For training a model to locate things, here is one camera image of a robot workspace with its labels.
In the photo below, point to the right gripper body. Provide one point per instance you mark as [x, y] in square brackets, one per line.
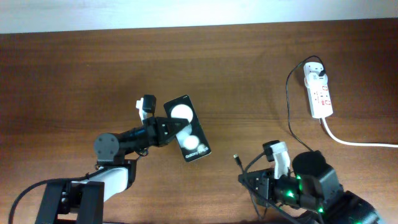
[269, 196]

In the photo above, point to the black Galaxy flip phone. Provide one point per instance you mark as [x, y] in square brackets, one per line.
[191, 139]

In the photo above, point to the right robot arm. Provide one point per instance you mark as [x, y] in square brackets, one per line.
[306, 190]

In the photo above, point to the white USB charger plug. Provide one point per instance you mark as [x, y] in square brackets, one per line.
[314, 79]

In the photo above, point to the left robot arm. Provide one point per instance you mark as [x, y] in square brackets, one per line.
[86, 195]

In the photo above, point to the white power strip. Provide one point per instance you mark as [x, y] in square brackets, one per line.
[319, 97]

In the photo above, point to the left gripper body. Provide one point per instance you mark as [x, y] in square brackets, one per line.
[152, 132]

